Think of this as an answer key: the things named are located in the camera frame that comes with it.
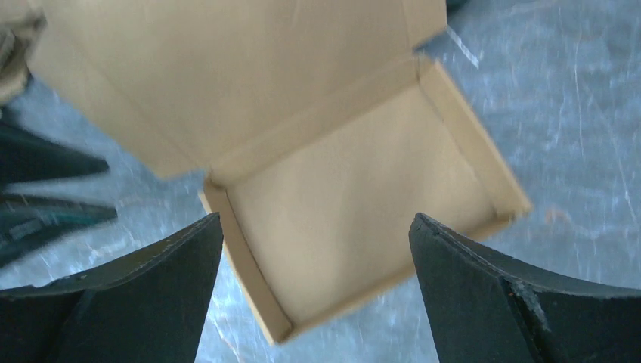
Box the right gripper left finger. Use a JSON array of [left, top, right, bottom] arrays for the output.
[[1, 213, 223, 362]]

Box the cardboard box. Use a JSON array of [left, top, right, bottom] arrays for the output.
[[29, 1, 531, 344]]

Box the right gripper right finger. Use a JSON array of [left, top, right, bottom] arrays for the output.
[[409, 213, 640, 362]]

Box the stack of flat cardboard blanks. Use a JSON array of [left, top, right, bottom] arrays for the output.
[[1, 0, 45, 105]]

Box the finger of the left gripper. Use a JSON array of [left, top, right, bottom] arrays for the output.
[[1, 123, 110, 185], [1, 193, 117, 267]]

